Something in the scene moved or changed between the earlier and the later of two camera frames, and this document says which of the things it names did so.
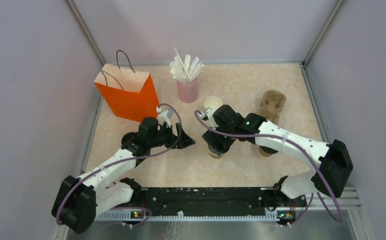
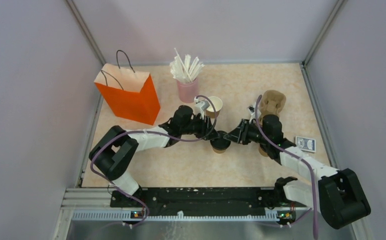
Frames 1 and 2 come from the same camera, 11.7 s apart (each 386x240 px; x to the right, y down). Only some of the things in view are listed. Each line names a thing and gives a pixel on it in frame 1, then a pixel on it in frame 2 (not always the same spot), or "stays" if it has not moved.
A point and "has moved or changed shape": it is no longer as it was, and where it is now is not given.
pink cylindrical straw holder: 188,92 stays
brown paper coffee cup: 263,153 stays
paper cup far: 212,101 stays
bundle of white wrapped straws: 185,71 stays
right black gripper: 211,135 to 234,135
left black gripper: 173,138 to 205,127
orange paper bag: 130,94 stays
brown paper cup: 214,156 has moved or changed shape
